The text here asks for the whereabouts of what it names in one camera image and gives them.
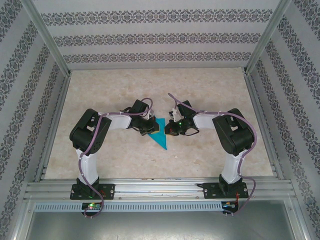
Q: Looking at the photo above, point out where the blue paper sheet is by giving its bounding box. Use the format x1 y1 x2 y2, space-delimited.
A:
147 117 169 151

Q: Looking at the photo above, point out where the grey metal sheet tray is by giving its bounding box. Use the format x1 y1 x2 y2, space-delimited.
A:
9 199 311 240

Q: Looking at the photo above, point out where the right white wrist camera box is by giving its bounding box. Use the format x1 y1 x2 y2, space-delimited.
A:
169 107 181 121

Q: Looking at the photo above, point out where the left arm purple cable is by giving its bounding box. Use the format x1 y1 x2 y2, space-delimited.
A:
77 97 154 219

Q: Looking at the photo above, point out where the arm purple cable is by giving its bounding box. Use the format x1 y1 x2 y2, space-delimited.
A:
77 97 154 219
167 93 258 217

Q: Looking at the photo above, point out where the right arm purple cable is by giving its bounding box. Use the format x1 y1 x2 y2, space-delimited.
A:
167 93 258 217

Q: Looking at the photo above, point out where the aluminium mounting rail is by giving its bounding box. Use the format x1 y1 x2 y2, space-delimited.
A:
23 177 297 201

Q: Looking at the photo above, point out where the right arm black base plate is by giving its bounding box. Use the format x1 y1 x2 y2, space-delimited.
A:
202 182 249 200

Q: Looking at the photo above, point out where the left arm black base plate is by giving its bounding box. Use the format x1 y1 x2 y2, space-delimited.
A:
70 183 116 201

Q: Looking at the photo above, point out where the grey slotted cable duct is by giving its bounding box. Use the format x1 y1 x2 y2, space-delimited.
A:
33 201 223 213

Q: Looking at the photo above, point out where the aluminium table side rail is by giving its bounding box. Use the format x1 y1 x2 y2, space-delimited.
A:
243 73 285 180
34 74 72 182

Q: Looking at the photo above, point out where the aluminium frame post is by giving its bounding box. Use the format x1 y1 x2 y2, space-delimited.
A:
242 0 293 75
21 0 72 76

